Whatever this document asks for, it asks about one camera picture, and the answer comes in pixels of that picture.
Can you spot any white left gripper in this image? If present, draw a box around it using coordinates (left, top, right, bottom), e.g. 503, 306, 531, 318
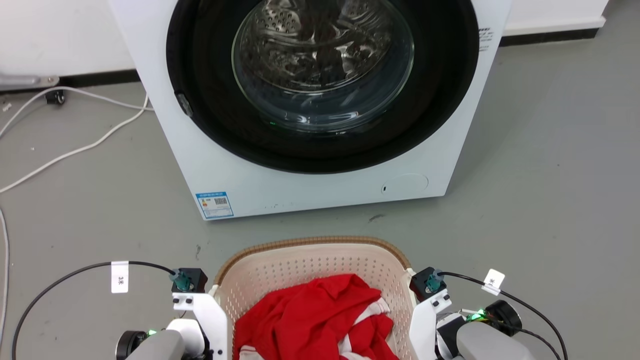
172, 292, 229, 360

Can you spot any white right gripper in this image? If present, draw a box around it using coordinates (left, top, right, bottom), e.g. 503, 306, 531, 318
409, 290, 452, 360

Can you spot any beige perforated laundry basket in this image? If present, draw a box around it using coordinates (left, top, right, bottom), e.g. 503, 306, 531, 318
209, 236, 420, 360

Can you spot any red garment with white stripes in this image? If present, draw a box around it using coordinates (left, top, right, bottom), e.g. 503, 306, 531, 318
233, 273, 400, 360

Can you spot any blue energy label sticker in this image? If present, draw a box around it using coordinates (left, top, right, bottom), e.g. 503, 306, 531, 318
195, 191, 235, 220

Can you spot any round white filter cover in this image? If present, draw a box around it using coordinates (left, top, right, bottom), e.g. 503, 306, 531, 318
381, 173, 430, 196

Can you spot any white front-load washing machine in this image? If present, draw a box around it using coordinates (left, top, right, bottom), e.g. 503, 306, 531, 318
107, 0, 513, 221

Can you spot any black round washer door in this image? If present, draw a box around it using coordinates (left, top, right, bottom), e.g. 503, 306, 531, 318
166, 0, 480, 175

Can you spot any white tag on right cable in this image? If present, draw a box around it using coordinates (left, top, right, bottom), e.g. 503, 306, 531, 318
481, 268, 506, 296

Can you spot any white tag on cable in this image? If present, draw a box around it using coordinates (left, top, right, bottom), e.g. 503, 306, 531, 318
481, 268, 506, 296
110, 260, 130, 294

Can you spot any white tag on left cable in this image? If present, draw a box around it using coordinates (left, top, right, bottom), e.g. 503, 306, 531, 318
110, 260, 130, 294

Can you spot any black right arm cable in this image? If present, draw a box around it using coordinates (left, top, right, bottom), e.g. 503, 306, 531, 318
438, 271, 569, 360

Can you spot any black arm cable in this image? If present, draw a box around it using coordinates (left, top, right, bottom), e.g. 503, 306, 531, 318
11, 261, 177, 360
438, 271, 569, 360

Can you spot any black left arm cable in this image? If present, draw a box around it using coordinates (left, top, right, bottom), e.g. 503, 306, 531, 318
11, 261, 177, 360

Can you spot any grey floor hose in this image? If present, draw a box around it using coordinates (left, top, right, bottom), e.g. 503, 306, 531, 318
0, 208, 11, 346

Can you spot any thick white floor cable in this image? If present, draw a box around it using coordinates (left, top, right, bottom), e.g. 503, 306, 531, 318
0, 94, 150, 194

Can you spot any thin white floor cable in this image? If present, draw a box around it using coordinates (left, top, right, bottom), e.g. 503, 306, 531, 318
0, 86, 154, 139

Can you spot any grey metal bracket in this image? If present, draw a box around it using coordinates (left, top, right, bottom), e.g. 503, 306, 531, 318
0, 74, 60, 92

